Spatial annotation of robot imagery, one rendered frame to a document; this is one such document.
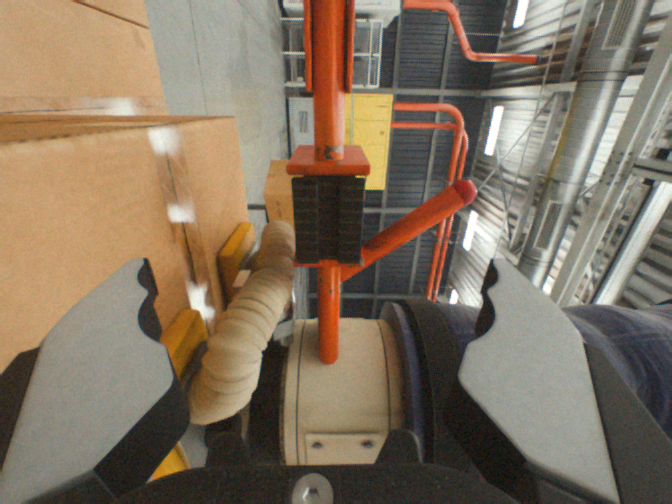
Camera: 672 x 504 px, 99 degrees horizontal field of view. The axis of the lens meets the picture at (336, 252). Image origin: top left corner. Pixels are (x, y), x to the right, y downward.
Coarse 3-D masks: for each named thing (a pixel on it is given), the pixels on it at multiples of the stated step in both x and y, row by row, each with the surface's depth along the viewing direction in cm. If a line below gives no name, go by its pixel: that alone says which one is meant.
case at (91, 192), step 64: (0, 128) 18; (64, 128) 18; (128, 128) 19; (192, 128) 27; (0, 192) 11; (64, 192) 14; (128, 192) 19; (192, 192) 27; (0, 256) 11; (64, 256) 14; (128, 256) 19; (192, 256) 28; (0, 320) 11
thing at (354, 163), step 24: (288, 168) 20; (312, 168) 20; (336, 168) 20; (360, 168) 20; (312, 192) 20; (336, 192) 21; (360, 192) 20; (312, 216) 21; (336, 216) 22; (360, 216) 21; (312, 240) 22; (336, 240) 23; (360, 240) 22; (312, 264) 24; (336, 264) 24; (360, 264) 24
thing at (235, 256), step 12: (240, 228) 39; (252, 228) 41; (228, 240) 37; (240, 240) 37; (252, 240) 41; (228, 252) 34; (240, 252) 36; (252, 252) 39; (228, 264) 34; (240, 264) 36; (228, 276) 35; (228, 288) 35; (228, 300) 36
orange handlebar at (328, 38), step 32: (320, 0) 16; (352, 0) 16; (320, 32) 17; (352, 32) 17; (320, 64) 18; (352, 64) 18; (320, 96) 19; (320, 128) 20; (320, 160) 21; (320, 288) 27; (320, 320) 29; (320, 352) 31
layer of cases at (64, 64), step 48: (0, 0) 45; (48, 0) 53; (96, 0) 64; (0, 48) 45; (48, 48) 53; (96, 48) 64; (144, 48) 81; (0, 96) 46; (48, 96) 53; (96, 96) 65; (144, 96) 81
